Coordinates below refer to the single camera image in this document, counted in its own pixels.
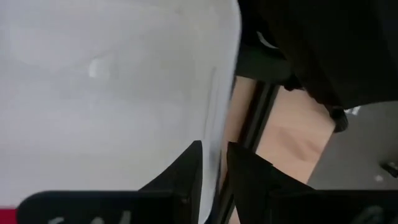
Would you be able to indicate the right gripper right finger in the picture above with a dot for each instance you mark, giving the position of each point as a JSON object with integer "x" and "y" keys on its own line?
{"x": 252, "y": 183}

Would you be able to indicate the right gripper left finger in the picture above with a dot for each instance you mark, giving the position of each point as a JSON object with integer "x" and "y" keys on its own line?
{"x": 186, "y": 180}

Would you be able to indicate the white plastic basket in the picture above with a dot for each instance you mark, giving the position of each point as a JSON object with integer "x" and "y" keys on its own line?
{"x": 109, "y": 93}

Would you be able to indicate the red perforated plastic basket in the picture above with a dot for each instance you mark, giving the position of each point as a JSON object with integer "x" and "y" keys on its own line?
{"x": 7, "y": 216}

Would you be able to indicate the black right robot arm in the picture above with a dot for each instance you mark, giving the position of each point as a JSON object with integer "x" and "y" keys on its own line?
{"x": 342, "y": 46}

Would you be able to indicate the black aluminium table frame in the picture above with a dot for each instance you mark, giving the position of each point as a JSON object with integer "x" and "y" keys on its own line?
{"x": 258, "y": 118}

